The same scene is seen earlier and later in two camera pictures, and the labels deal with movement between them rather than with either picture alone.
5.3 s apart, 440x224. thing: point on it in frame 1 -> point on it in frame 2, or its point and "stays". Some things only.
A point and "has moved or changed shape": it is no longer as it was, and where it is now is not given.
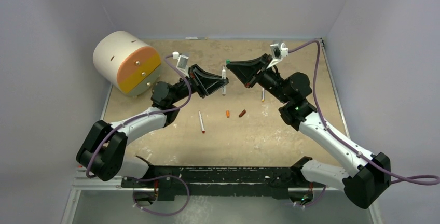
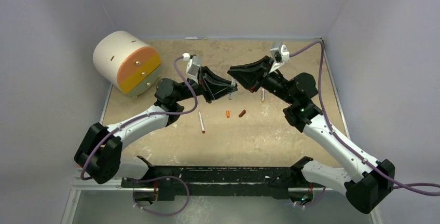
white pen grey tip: (223, 77) has moved or changed shape
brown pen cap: (243, 113) stays
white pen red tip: (202, 123) stays
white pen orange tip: (196, 38) stays
